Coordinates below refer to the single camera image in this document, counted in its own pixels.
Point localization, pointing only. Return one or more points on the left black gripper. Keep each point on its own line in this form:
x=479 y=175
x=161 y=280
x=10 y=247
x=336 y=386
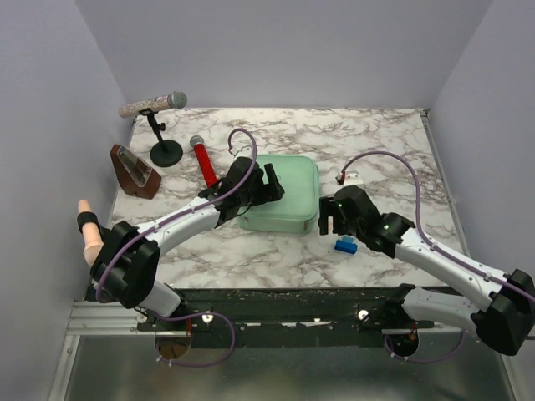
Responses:
x=270 y=191

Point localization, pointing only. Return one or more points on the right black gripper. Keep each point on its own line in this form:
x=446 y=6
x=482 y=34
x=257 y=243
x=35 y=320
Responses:
x=328 y=206

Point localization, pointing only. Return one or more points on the mint green medicine case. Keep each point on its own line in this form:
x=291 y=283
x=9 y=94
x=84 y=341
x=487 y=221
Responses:
x=297 y=211

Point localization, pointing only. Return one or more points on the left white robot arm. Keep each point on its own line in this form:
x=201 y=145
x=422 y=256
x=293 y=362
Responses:
x=125 y=267

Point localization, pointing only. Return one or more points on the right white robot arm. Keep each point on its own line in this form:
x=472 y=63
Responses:
x=496 y=306

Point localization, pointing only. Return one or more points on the blue toy brick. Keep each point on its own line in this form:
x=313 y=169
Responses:
x=346 y=244

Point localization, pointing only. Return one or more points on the red handheld microphone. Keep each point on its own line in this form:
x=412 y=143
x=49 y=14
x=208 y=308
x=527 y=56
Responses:
x=203 y=159

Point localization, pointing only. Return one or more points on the black microphone stand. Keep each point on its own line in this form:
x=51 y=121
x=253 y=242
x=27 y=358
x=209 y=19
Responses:
x=165 y=153

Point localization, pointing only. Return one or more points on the brown wooden metronome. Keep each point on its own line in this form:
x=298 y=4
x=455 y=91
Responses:
x=136 y=177

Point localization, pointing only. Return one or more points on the glitter microphone on stand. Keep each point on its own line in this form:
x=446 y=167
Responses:
x=175 y=100

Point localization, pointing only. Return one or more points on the pink beige microphone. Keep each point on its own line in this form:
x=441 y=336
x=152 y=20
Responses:
x=92 y=242

